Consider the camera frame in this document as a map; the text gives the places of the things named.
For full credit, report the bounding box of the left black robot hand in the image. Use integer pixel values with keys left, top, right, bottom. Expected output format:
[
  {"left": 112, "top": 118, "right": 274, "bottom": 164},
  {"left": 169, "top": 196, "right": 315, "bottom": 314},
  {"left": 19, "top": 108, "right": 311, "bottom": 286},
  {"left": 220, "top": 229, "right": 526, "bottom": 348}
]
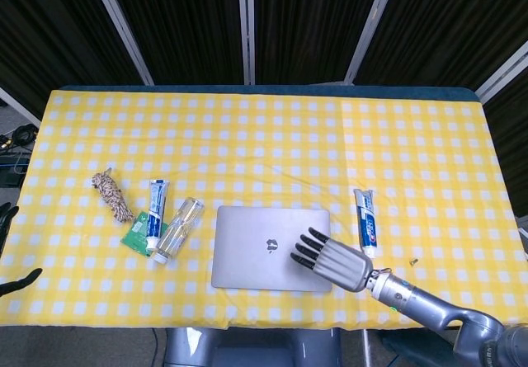
[{"left": 0, "top": 203, "right": 44, "bottom": 299}]

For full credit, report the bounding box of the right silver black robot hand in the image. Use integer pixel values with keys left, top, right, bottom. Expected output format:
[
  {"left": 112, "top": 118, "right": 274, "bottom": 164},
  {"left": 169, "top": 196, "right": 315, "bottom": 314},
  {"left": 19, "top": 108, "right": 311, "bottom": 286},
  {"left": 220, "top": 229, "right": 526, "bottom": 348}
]
[{"left": 290, "top": 227, "right": 375, "bottom": 294}]

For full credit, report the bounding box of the gray laptop computer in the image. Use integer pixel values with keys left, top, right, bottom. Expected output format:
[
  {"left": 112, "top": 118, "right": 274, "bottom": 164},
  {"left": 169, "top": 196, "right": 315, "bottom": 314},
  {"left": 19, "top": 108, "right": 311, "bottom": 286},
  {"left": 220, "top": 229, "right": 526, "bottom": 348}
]
[{"left": 210, "top": 205, "right": 333, "bottom": 294}]

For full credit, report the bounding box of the large blue Crest toothpaste tube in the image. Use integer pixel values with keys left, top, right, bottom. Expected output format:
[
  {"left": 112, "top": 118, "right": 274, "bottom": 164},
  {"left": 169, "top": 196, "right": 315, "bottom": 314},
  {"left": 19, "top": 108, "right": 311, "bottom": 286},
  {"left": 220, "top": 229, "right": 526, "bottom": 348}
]
[{"left": 353, "top": 188, "right": 379, "bottom": 259}]

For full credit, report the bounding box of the green foil packet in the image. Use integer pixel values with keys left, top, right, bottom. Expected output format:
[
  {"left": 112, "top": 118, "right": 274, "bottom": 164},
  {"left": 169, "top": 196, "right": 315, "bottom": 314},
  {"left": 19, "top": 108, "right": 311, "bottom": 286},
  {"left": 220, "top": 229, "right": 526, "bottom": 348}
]
[{"left": 120, "top": 211, "right": 168, "bottom": 257}]

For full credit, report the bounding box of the gray robot torso base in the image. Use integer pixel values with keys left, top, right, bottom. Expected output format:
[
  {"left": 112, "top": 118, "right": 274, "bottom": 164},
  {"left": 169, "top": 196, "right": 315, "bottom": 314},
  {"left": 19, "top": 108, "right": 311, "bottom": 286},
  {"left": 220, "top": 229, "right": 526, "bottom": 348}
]
[{"left": 163, "top": 326, "right": 344, "bottom": 367}]

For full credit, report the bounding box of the yellow white checkered tablecloth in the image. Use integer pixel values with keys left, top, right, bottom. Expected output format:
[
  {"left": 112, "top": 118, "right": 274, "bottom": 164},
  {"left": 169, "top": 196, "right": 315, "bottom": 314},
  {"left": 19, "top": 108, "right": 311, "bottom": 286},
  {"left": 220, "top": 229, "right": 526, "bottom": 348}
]
[{"left": 0, "top": 88, "right": 528, "bottom": 329}]

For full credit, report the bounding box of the small blue white toothpaste tube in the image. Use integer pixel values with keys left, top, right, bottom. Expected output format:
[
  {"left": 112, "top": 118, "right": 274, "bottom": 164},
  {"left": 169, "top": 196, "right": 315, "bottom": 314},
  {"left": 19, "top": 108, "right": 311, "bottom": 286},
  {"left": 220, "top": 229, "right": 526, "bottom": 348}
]
[{"left": 146, "top": 179, "right": 171, "bottom": 252}]

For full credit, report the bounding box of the clear plastic bottle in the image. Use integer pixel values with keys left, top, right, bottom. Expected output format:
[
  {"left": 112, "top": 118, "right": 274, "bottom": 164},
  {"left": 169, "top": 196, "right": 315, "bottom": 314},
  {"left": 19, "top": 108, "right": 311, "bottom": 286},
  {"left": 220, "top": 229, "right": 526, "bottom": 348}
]
[{"left": 153, "top": 196, "right": 206, "bottom": 266}]

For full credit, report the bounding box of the black floor cable bundle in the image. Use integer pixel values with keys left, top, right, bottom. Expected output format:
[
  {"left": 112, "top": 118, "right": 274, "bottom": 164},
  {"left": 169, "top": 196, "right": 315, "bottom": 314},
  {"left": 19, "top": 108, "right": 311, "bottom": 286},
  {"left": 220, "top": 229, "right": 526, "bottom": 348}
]
[{"left": 0, "top": 122, "right": 41, "bottom": 153}]

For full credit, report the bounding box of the braided beige rope bundle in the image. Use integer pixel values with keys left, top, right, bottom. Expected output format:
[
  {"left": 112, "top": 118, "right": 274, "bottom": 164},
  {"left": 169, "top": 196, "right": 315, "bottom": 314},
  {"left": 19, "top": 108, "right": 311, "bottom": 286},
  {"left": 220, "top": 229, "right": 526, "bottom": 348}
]
[{"left": 90, "top": 168, "right": 136, "bottom": 223}]

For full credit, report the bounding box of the white partition frame post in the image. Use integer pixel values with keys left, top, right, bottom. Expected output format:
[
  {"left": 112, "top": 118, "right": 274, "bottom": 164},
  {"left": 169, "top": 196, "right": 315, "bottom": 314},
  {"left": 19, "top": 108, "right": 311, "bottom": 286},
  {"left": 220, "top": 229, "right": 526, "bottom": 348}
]
[
  {"left": 473, "top": 40, "right": 528, "bottom": 105},
  {"left": 236, "top": 0, "right": 257, "bottom": 86},
  {"left": 343, "top": 0, "right": 398, "bottom": 84},
  {"left": 87, "top": 0, "right": 155, "bottom": 87}
]

